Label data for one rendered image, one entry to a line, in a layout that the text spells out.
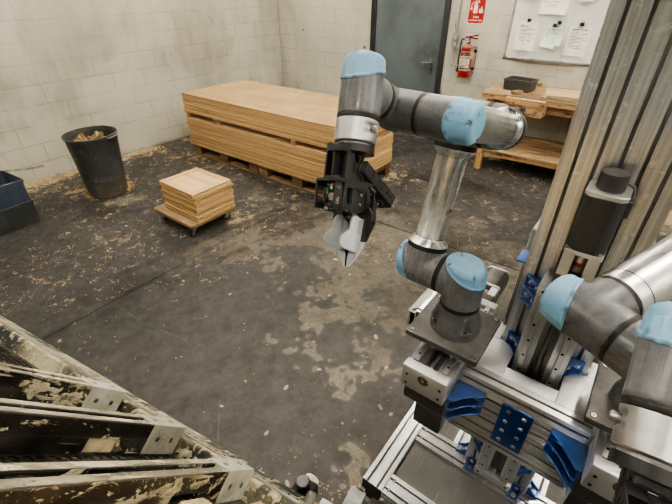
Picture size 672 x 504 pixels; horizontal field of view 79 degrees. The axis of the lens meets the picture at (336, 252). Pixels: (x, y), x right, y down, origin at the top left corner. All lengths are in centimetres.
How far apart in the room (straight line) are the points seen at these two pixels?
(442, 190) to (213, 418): 174
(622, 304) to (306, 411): 190
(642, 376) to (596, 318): 14
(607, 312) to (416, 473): 146
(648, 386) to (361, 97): 54
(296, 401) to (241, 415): 30
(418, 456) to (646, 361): 157
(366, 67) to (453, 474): 166
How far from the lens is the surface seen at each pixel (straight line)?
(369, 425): 230
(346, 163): 69
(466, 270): 116
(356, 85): 72
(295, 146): 438
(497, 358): 139
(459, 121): 73
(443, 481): 196
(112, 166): 486
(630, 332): 61
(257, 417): 235
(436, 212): 117
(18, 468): 69
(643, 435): 48
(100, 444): 106
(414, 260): 121
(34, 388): 120
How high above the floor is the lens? 192
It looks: 34 degrees down
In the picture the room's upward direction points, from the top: straight up
